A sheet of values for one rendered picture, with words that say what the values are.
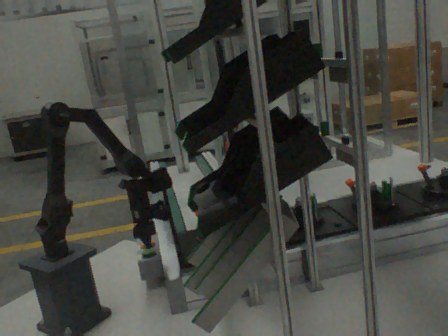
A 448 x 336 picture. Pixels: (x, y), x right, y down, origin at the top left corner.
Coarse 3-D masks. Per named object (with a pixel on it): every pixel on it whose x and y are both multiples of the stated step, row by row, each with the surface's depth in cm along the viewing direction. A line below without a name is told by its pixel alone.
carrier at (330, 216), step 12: (300, 204) 141; (312, 204) 141; (324, 204) 152; (300, 216) 141; (312, 216) 140; (324, 216) 144; (336, 216) 143; (300, 228) 136; (324, 228) 136; (336, 228) 134; (348, 228) 133; (288, 240) 131; (300, 240) 131
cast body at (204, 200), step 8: (200, 184) 91; (208, 184) 90; (216, 184) 90; (200, 192) 89; (208, 192) 88; (216, 192) 89; (224, 192) 92; (200, 200) 89; (208, 200) 89; (216, 200) 88; (224, 200) 89; (232, 200) 89; (200, 208) 90; (208, 208) 89; (216, 208) 89; (224, 208) 89; (200, 216) 91; (208, 216) 90
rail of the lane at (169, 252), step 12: (168, 228) 156; (168, 240) 146; (168, 252) 139; (168, 264) 130; (168, 276) 123; (180, 276) 122; (168, 288) 121; (180, 288) 122; (180, 300) 123; (180, 312) 124
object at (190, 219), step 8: (168, 192) 200; (184, 192) 207; (168, 200) 191; (184, 200) 196; (176, 208) 178; (184, 208) 187; (176, 216) 170; (184, 216) 178; (192, 216) 176; (176, 224) 162; (192, 224) 168; (176, 232) 157; (184, 264) 140
